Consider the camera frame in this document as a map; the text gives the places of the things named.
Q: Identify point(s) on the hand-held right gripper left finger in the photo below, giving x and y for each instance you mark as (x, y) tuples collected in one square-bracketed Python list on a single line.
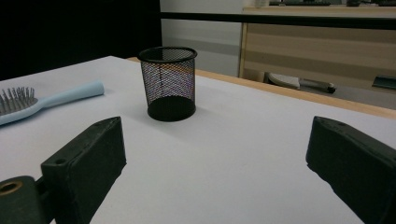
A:
[(87, 161)]

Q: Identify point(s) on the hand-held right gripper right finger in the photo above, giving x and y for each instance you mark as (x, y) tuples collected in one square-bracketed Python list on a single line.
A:
[(355, 161)]

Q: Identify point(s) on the light blue hairbrush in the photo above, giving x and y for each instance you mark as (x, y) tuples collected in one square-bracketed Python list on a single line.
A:
[(71, 95)]

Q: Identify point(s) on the black mesh pen holder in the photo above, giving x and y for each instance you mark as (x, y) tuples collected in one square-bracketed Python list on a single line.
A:
[(169, 109)]

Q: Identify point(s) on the wooden desk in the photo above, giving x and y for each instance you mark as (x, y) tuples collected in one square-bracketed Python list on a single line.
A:
[(311, 46)]

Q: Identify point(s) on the black curtain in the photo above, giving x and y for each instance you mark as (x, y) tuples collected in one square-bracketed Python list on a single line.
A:
[(62, 31)]

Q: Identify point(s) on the white cabinet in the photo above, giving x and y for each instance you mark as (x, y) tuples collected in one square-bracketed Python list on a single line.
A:
[(202, 56)]

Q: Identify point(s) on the black keyboard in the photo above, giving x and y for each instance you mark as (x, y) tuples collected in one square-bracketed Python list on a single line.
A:
[(299, 3)]

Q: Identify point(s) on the black frame bar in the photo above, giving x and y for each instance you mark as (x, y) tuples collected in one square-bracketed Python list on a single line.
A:
[(280, 20)]

